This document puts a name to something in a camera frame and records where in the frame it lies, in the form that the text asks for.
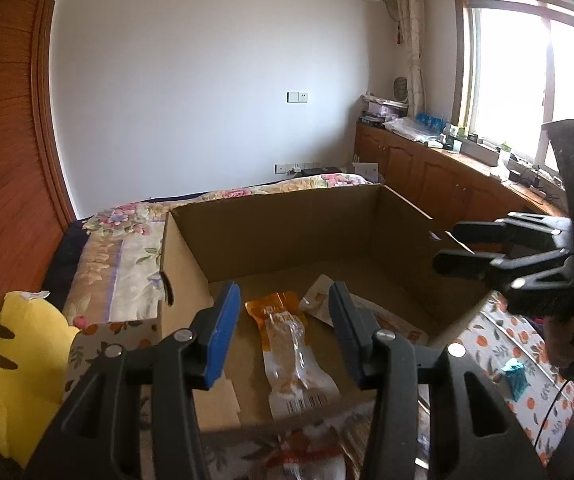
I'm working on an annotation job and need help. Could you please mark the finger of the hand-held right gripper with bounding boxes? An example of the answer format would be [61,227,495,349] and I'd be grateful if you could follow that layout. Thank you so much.
[432,247,574,317]
[452,212,574,257]

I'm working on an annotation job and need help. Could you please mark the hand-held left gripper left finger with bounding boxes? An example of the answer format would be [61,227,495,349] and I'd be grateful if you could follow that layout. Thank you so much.
[22,281,242,480]

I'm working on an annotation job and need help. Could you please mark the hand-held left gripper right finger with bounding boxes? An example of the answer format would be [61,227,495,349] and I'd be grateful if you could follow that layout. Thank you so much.
[328,282,550,480]

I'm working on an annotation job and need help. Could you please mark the orange clear snack packet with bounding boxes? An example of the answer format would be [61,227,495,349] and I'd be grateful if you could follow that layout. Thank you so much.
[245,291,342,418]

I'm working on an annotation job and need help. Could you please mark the brown cardboard box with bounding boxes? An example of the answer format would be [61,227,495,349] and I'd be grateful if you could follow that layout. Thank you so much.
[157,183,498,433]

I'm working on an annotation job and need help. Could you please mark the white snack packet orange print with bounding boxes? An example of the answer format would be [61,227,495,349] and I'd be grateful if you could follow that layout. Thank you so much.
[299,275,430,348]

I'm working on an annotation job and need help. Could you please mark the long white box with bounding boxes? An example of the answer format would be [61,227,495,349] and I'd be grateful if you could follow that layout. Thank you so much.
[459,140,500,166]

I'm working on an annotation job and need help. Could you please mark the orange fruit print bedsheet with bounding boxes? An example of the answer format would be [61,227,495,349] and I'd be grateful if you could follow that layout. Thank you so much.
[64,295,574,480]

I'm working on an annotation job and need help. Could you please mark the wooden cabinet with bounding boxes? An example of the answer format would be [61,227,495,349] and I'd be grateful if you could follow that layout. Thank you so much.
[354,122,572,241]

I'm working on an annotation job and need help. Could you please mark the brown striped snack packet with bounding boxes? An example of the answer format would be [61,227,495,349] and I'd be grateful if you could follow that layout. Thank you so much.
[339,405,378,476]

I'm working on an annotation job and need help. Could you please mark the floral blanket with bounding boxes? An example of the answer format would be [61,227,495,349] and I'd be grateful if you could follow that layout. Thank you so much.
[62,172,368,331]

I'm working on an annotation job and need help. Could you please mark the blue boxes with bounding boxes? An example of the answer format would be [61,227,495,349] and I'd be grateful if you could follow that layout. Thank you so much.
[415,112,448,131]

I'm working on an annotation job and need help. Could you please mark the clear plastic bag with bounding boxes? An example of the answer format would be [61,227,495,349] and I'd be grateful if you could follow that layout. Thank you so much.
[384,117,442,144]

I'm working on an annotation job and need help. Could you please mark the teal snack wrapper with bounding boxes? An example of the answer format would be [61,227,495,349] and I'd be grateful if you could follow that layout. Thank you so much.
[501,357,530,402]

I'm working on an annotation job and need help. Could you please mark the white box with prongs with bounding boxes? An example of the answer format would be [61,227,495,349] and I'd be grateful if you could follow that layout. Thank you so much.
[352,155,379,184]

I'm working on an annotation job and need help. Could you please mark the stack of books and boxes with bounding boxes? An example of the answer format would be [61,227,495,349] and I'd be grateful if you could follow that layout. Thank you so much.
[359,92,410,126]

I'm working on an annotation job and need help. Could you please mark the dark blue cloth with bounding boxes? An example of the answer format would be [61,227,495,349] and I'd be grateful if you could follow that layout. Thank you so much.
[42,220,88,296]

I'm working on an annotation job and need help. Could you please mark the patterned curtain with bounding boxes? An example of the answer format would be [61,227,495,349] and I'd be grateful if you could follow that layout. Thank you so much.
[392,0,425,118]

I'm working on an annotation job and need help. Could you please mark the yellow plush pillow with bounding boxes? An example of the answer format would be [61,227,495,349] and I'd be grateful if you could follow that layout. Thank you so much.
[0,290,82,468]

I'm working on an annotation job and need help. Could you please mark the wooden headboard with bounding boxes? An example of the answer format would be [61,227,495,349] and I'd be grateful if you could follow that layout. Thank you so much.
[0,0,75,331]

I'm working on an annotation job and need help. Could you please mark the black cable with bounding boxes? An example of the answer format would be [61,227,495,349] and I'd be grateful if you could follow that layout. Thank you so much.
[532,380,574,447]

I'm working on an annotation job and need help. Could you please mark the wall outlet strip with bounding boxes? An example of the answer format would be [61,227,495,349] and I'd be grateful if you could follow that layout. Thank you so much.
[274,161,322,174]

